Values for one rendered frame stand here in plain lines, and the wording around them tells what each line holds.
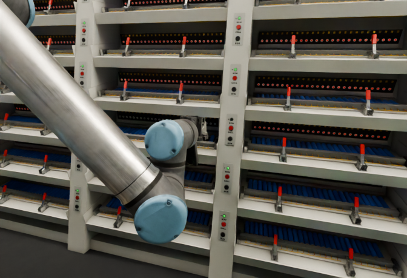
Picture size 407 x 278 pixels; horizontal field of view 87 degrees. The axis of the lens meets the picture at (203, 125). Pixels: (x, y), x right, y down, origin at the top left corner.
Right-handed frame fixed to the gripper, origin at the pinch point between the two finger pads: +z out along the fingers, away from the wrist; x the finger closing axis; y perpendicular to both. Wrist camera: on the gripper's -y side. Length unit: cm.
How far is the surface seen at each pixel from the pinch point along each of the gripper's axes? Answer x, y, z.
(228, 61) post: -8.4, 29.1, 3.9
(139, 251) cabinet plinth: 27, -58, 5
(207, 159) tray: -2.6, -10.7, 3.7
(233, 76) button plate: -10.8, 23.5, 3.6
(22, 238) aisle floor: 91, -63, 1
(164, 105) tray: 17.4, 10.3, 3.4
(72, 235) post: 61, -55, 1
